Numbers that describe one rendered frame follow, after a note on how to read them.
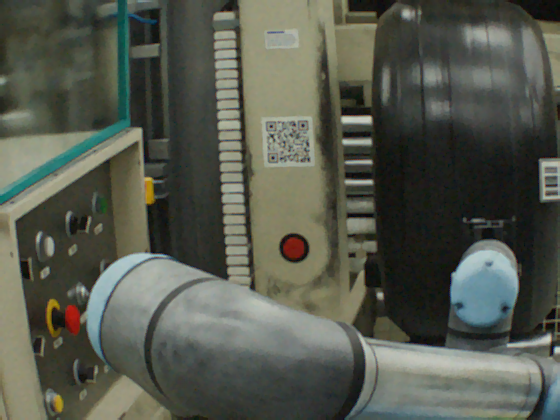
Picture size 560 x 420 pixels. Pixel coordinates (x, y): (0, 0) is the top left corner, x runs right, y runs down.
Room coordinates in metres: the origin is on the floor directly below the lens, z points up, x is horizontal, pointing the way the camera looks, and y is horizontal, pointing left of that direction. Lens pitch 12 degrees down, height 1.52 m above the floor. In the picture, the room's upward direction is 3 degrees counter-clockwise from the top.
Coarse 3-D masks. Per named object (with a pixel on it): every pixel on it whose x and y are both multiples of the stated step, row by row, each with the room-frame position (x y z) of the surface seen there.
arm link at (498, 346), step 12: (456, 336) 1.18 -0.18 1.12; (468, 336) 1.17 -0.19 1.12; (480, 336) 1.16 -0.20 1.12; (492, 336) 1.16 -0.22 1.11; (504, 336) 1.17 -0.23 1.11; (456, 348) 1.17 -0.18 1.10; (468, 348) 1.16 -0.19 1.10; (480, 348) 1.16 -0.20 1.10; (492, 348) 1.16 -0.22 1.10; (504, 348) 1.16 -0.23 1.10
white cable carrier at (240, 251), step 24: (216, 48) 1.86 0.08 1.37; (240, 48) 1.90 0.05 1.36; (216, 72) 1.86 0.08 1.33; (240, 72) 1.87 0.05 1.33; (240, 96) 1.90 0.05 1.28; (240, 120) 1.88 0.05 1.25; (240, 144) 1.85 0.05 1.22; (240, 168) 1.85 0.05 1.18; (240, 192) 1.86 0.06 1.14; (240, 216) 1.85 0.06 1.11; (240, 240) 1.85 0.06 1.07; (240, 264) 1.86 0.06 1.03
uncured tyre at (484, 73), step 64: (448, 0) 1.81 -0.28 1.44; (384, 64) 1.70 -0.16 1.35; (448, 64) 1.65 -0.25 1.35; (512, 64) 1.64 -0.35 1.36; (384, 128) 1.65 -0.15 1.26; (448, 128) 1.60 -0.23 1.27; (512, 128) 1.59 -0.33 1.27; (384, 192) 1.63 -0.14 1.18; (448, 192) 1.59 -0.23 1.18; (512, 192) 1.57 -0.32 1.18; (384, 256) 1.65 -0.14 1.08; (448, 256) 1.60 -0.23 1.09; (512, 320) 1.65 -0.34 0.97
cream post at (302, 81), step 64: (256, 0) 1.84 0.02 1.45; (320, 0) 1.82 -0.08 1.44; (256, 64) 1.84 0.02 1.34; (320, 64) 1.82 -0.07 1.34; (256, 128) 1.84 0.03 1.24; (320, 128) 1.82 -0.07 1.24; (256, 192) 1.84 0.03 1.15; (320, 192) 1.82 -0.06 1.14; (256, 256) 1.84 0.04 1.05; (320, 256) 1.82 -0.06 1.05
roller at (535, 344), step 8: (512, 336) 1.70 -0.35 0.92; (520, 336) 1.70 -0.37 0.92; (528, 336) 1.69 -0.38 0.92; (536, 336) 1.69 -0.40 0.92; (544, 336) 1.68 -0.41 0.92; (552, 336) 1.68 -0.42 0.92; (416, 344) 1.73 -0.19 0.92; (424, 344) 1.72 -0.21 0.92; (432, 344) 1.72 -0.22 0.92; (440, 344) 1.72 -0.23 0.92; (512, 344) 1.69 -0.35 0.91; (520, 344) 1.68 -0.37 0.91; (528, 344) 1.68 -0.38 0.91; (536, 344) 1.68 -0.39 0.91; (544, 344) 1.67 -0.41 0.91; (552, 344) 1.67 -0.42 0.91; (528, 352) 1.68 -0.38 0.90; (536, 352) 1.67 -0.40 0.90; (544, 352) 1.67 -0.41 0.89; (552, 352) 1.67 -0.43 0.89
